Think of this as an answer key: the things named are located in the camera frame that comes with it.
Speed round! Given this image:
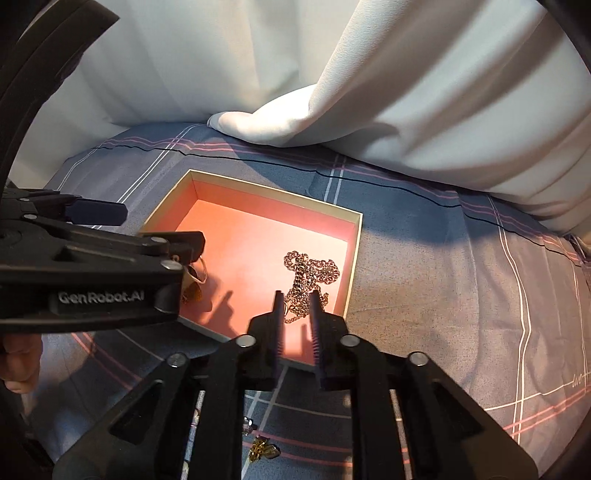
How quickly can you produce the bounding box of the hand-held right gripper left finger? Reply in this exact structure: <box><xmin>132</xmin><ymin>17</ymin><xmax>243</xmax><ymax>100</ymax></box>
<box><xmin>53</xmin><ymin>291</ymin><xmax>284</xmax><ymax>480</ymax></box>

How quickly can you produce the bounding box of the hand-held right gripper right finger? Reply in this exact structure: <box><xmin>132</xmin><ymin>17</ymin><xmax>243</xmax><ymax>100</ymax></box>
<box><xmin>308</xmin><ymin>291</ymin><xmax>539</xmax><ymax>480</ymax></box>

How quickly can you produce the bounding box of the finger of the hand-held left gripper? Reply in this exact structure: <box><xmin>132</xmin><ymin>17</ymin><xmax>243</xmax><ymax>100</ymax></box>
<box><xmin>55</xmin><ymin>231</ymin><xmax>206</xmax><ymax>280</ymax></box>
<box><xmin>0</xmin><ymin>187</ymin><xmax>129</xmax><ymax>228</ymax></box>

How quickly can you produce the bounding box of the rose gold chain necklace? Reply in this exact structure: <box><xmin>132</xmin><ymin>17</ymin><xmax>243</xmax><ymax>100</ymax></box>
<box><xmin>281</xmin><ymin>250</ymin><xmax>342</xmax><ymax>324</ymax></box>

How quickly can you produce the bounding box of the jewelry box with pink inside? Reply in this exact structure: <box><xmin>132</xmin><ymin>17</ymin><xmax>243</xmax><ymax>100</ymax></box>
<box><xmin>139</xmin><ymin>169</ymin><xmax>363</xmax><ymax>372</ymax></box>

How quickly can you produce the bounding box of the person's left hand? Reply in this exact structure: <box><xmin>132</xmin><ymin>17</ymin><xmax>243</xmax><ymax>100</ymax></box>
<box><xmin>0</xmin><ymin>333</ymin><xmax>43</xmax><ymax>394</ymax></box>

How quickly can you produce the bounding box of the amber pendant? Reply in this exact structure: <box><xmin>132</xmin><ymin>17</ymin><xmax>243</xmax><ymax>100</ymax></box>
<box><xmin>181</xmin><ymin>281</ymin><xmax>204</xmax><ymax>306</ymax></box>

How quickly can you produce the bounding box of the gold brooch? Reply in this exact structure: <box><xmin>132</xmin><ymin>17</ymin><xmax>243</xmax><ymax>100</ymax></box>
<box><xmin>249</xmin><ymin>436</ymin><xmax>281</xmax><ymax>463</ymax></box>

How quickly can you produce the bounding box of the white curtain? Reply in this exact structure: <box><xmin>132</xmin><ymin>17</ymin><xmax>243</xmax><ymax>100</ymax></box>
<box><xmin>41</xmin><ymin>0</ymin><xmax>591</xmax><ymax>237</ymax></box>

